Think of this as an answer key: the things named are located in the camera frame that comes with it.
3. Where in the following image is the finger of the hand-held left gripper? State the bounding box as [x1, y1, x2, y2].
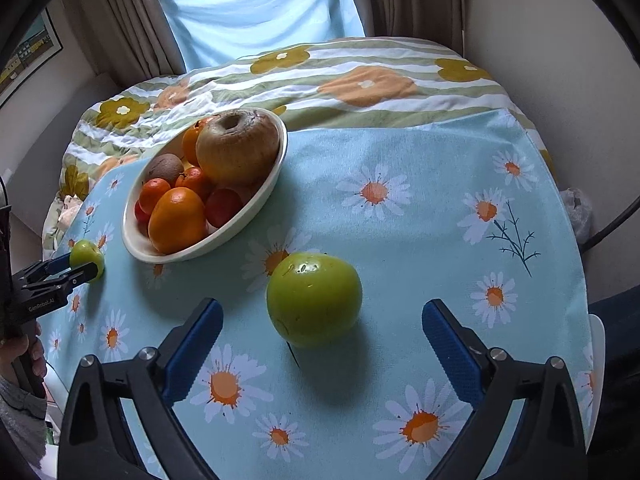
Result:
[20, 261, 101, 295]
[12, 252, 76, 286]

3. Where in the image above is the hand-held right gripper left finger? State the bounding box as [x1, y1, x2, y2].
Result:
[57, 297, 224, 480]

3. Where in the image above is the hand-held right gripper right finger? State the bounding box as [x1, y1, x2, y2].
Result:
[421, 299, 587, 480]

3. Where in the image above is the small green apple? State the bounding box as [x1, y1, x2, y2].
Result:
[69, 240, 106, 281]

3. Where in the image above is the small tangerine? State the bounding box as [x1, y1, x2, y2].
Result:
[175, 166, 213, 201]
[138, 177, 172, 214]

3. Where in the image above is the large orange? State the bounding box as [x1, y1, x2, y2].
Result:
[148, 187, 208, 255]

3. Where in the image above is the large green apple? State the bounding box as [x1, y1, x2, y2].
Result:
[266, 252, 363, 349]

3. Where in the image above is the brown kiwi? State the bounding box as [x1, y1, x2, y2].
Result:
[145, 153, 185, 186]

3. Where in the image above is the cream cartoon print bowl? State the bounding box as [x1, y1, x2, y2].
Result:
[122, 107, 289, 264]

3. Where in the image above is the person's left forearm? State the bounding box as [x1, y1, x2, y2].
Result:
[0, 375, 51, 453]

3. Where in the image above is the person's left hand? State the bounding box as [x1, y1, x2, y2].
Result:
[0, 321, 49, 388]

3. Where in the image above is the blue daisy print tablecloth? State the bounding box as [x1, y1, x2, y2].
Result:
[37, 107, 598, 480]

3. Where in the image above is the grey headboard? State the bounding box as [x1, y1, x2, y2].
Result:
[10, 74, 123, 221]

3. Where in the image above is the clear plastic bag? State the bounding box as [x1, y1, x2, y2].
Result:
[560, 187, 596, 246]

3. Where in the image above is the brown wrinkled apple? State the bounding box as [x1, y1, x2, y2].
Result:
[195, 108, 280, 186]

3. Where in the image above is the beige curtain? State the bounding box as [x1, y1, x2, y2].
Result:
[75, 0, 186, 91]
[365, 0, 466, 56]

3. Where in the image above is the striped floral blanket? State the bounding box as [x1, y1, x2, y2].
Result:
[42, 36, 556, 251]

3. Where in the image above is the light blue window cloth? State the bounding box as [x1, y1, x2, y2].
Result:
[160, 0, 366, 73]

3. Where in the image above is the black cable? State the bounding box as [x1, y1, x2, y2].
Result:
[580, 195, 640, 253]

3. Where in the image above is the framed wall poster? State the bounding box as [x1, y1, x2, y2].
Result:
[0, 7, 63, 108]

